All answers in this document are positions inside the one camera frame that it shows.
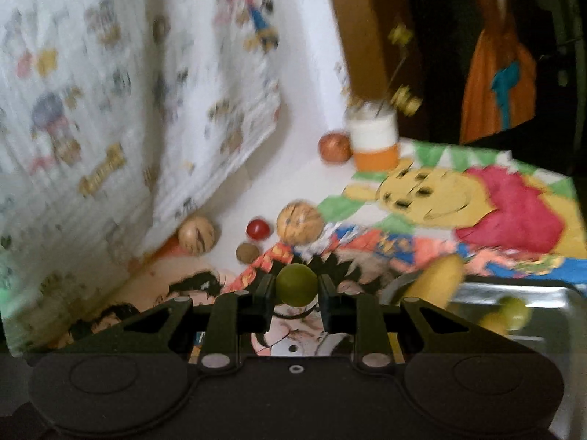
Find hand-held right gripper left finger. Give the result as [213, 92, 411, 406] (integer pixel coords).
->
[121, 275, 276, 372]

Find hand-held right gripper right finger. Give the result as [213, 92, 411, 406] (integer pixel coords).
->
[318, 274, 478, 372]

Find green grape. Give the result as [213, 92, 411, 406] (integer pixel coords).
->
[497, 296, 532, 331]
[275, 262, 318, 307]

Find brown longan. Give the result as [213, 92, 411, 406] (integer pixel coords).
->
[236, 243, 260, 265]

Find red cherry tomato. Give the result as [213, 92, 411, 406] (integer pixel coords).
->
[246, 217, 271, 241]

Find yellow striped pepino melon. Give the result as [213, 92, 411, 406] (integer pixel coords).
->
[276, 199, 325, 245]

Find pale pink striped pepino melon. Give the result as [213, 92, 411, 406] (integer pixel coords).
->
[178, 215, 216, 255]

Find yellow banana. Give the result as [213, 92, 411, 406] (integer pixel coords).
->
[406, 254, 466, 308]

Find metal tray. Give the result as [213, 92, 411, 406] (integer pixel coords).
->
[380, 272, 587, 440]

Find cartoon boy poster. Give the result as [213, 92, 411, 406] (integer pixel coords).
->
[46, 238, 239, 349]

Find yellow bear poster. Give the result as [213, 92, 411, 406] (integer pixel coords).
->
[321, 140, 587, 257]

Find small red apple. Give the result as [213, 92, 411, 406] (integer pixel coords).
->
[318, 132, 354, 163]

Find white and orange jar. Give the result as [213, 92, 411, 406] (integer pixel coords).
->
[346, 103, 400, 171]

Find dried yellow flower stems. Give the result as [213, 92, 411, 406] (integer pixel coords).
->
[344, 23, 423, 117]

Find white cartoon printed blanket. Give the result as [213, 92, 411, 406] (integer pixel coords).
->
[0, 0, 282, 353]

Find wall poster orange dress figure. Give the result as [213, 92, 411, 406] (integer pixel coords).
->
[459, 0, 539, 145]

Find wooden door frame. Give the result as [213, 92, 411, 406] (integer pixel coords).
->
[323, 0, 390, 102]

